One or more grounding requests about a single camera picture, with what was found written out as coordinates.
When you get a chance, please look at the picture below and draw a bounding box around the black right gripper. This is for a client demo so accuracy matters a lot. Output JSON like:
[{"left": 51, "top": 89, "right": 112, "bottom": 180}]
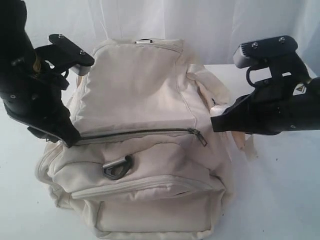
[{"left": 210, "top": 77, "right": 310, "bottom": 135}]

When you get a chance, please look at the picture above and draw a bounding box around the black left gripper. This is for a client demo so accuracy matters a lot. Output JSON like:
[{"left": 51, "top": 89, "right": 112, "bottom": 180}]
[{"left": 0, "top": 62, "right": 81, "bottom": 148}]

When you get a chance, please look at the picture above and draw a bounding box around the cream fabric bag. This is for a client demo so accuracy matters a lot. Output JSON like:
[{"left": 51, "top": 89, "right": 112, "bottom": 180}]
[{"left": 35, "top": 39, "right": 255, "bottom": 240}]

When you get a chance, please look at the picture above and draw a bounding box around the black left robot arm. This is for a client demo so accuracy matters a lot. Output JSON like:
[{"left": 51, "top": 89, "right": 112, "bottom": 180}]
[{"left": 0, "top": 0, "right": 81, "bottom": 148}]

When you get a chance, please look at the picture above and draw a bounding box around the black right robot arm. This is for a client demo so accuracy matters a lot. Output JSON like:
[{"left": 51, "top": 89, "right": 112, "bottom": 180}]
[{"left": 211, "top": 75, "right": 320, "bottom": 136}]

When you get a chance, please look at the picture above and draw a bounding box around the white backdrop curtain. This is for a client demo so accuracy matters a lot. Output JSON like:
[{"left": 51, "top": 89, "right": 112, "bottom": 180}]
[{"left": 25, "top": 0, "right": 320, "bottom": 72}]

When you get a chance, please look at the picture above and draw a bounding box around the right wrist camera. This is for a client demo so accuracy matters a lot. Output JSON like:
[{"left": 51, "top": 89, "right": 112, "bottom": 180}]
[{"left": 233, "top": 35, "right": 310, "bottom": 88}]

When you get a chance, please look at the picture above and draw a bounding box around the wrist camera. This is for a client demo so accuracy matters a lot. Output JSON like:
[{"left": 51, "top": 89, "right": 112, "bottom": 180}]
[
  {"left": 233, "top": 35, "right": 310, "bottom": 88},
  {"left": 35, "top": 34, "right": 95, "bottom": 76}
]

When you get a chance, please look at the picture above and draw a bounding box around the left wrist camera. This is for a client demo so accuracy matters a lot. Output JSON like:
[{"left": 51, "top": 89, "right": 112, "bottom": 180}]
[{"left": 35, "top": 34, "right": 95, "bottom": 76}]

